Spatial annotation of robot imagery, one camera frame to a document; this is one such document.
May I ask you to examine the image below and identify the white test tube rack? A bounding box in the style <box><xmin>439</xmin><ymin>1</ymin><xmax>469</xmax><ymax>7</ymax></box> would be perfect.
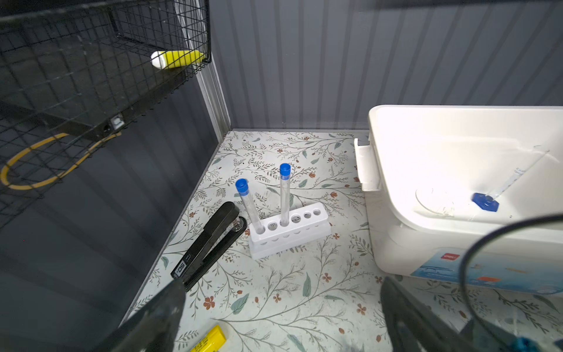
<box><xmin>249</xmin><ymin>202</ymin><xmax>331</xmax><ymax>260</ymax></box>

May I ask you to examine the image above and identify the clear glass flask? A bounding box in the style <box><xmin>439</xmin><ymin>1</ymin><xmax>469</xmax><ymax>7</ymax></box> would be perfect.
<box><xmin>415</xmin><ymin>187</ymin><xmax>455</xmax><ymax>217</ymax></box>

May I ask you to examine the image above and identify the white plastic storage bin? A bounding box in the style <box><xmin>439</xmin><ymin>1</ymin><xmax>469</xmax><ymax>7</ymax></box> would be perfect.
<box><xmin>355</xmin><ymin>105</ymin><xmax>562</xmax><ymax>282</ymax></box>

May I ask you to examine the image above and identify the black wire side basket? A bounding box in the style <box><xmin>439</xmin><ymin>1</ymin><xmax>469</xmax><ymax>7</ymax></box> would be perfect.
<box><xmin>1</xmin><ymin>1</ymin><xmax>211</xmax><ymax>225</ymax></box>

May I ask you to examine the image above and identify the yellow marker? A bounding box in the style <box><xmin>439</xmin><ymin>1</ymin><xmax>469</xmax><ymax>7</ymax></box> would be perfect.
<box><xmin>191</xmin><ymin>325</ymin><xmax>227</xmax><ymax>352</ymax></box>

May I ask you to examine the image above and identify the black stapler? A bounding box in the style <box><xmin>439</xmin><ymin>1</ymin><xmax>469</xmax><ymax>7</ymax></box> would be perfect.
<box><xmin>171</xmin><ymin>202</ymin><xmax>248</xmax><ymax>292</ymax></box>

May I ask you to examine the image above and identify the yellow item in basket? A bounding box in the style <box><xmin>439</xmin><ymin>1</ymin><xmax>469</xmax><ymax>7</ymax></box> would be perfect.
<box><xmin>150</xmin><ymin>50</ymin><xmax>206</xmax><ymax>70</ymax></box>

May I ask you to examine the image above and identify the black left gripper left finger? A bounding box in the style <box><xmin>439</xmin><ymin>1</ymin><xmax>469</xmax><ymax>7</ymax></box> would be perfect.
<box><xmin>93</xmin><ymin>279</ymin><xmax>186</xmax><ymax>351</ymax></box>

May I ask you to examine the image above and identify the blue bottle cap piece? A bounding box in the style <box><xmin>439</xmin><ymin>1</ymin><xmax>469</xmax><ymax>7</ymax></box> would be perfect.
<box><xmin>471</xmin><ymin>149</ymin><xmax>551</xmax><ymax>213</ymax></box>

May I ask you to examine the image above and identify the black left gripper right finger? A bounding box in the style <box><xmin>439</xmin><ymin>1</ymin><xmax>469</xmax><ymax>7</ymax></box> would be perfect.
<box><xmin>381</xmin><ymin>277</ymin><xmax>476</xmax><ymax>351</ymax></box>

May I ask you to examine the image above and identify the test tube blue cap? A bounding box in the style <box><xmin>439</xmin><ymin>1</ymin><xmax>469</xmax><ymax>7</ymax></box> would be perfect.
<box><xmin>280</xmin><ymin>163</ymin><xmax>291</xmax><ymax>227</ymax></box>
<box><xmin>235</xmin><ymin>178</ymin><xmax>265</xmax><ymax>235</ymax></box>

